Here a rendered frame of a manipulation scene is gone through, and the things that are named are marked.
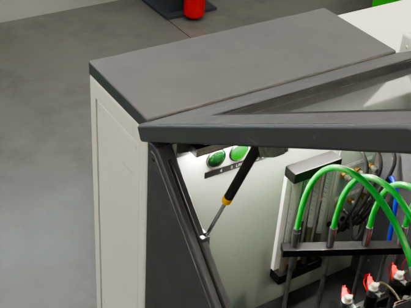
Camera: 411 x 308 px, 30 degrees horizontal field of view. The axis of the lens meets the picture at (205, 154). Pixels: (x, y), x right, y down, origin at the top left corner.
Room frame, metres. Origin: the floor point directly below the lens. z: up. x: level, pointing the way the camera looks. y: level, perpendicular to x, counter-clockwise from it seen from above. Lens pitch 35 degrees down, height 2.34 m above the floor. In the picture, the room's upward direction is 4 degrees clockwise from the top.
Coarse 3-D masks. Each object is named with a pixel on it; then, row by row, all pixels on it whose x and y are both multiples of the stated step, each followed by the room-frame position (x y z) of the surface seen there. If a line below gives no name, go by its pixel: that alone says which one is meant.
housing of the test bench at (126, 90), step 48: (192, 48) 1.64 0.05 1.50; (240, 48) 1.66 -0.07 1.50; (288, 48) 1.68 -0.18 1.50; (336, 48) 1.70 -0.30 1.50; (384, 48) 1.72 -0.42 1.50; (96, 96) 1.51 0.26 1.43; (144, 96) 1.41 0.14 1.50; (192, 96) 1.42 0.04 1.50; (96, 144) 1.52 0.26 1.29; (144, 144) 1.32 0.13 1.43; (96, 192) 1.53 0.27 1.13; (144, 192) 1.32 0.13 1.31; (96, 240) 1.53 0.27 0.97; (144, 240) 1.32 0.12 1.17; (144, 288) 1.32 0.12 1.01
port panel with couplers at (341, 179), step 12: (348, 156) 1.59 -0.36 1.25; (360, 156) 1.62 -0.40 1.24; (372, 156) 1.65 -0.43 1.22; (360, 168) 1.63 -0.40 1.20; (372, 168) 1.62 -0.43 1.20; (336, 180) 1.58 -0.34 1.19; (348, 180) 1.56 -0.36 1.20; (336, 192) 1.59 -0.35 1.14; (336, 204) 1.58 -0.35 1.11; (348, 204) 1.62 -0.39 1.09; (360, 204) 1.64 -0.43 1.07
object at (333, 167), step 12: (324, 168) 1.36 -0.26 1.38; (336, 168) 1.33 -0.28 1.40; (348, 168) 1.31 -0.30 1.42; (312, 180) 1.39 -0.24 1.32; (360, 180) 1.27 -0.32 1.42; (372, 192) 1.24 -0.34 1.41; (300, 204) 1.41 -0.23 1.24; (384, 204) 1.21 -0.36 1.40; (300, 216) 1.41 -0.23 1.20; (300, 228) 1.41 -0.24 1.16; (396, 228) 1.17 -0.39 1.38; (408, 252) 1.14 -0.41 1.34; (408, 264) 1.13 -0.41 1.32
